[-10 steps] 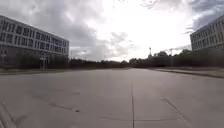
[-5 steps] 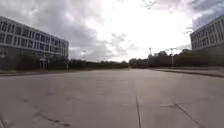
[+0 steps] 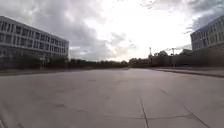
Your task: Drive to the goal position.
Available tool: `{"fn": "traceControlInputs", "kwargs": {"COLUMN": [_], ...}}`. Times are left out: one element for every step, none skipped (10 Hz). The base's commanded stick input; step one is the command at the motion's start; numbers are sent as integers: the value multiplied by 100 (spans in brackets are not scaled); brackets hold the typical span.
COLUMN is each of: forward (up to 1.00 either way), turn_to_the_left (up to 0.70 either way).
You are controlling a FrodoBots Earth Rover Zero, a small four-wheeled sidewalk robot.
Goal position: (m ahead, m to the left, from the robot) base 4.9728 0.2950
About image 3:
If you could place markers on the grey multi-storey building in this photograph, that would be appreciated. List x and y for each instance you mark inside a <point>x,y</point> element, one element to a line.
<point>209,36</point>

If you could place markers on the grey concrete slab pavement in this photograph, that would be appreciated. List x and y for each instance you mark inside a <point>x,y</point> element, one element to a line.
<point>110,96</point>

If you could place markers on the raised kerb strip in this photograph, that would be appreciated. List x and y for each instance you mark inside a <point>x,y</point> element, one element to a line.
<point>196,71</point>

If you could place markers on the row of dark trees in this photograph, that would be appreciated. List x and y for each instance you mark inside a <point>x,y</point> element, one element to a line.
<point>100,63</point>

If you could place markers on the construction crane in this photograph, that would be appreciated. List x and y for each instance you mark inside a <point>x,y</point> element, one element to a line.
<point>172,51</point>

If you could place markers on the long grey windowed building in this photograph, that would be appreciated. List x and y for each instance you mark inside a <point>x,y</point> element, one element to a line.
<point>26,41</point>

